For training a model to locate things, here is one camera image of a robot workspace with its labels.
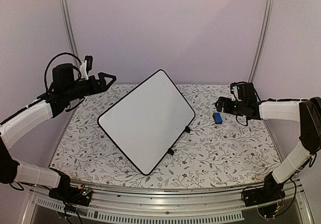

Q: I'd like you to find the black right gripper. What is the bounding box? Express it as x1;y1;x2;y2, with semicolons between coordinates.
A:
216;96;247;117

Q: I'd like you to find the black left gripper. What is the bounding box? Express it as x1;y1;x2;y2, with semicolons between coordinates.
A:
64;72;116;101

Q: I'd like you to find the blue whiteboard eraser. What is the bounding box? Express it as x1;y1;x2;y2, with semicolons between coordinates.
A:
213;113;223;124

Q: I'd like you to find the white whiteboard black frame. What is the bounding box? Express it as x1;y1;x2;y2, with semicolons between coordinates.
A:
97;69;196;176

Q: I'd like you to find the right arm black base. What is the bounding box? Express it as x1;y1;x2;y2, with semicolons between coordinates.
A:
241;172;285;219

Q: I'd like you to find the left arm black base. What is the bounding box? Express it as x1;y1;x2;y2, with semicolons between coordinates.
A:
49;168;92;206

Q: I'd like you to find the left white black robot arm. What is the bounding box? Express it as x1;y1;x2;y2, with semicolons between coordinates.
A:
1;72;116;201

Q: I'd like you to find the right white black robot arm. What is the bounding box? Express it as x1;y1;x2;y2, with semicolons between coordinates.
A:
215;96;320;202

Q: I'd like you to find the black whiteboard stand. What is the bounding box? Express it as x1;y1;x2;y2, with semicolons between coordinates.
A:
167;126;191;156

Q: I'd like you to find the floral patterned table mat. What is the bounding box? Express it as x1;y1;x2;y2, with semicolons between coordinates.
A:
50;84;280;189

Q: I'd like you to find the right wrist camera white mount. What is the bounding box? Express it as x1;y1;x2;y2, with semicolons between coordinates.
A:
230;81;257;102

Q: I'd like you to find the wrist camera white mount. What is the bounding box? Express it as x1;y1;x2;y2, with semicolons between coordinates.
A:
230;81;257;102
44;53;93;84

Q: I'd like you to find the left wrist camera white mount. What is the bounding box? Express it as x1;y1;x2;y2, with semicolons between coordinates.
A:
44;53;93;84

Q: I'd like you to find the aluminium front rail frame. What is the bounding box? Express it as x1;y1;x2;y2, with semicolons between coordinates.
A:
22;178;315;223

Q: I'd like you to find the left aluminium corner post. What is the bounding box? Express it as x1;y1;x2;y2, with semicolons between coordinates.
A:
59;0;79;57

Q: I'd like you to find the aluminium corner post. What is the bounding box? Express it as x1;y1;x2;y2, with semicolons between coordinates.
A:
59;0;79;57
248;0;274;83

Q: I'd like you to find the right aluminium corner post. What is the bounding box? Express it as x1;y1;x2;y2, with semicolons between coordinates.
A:
248;0;274;83

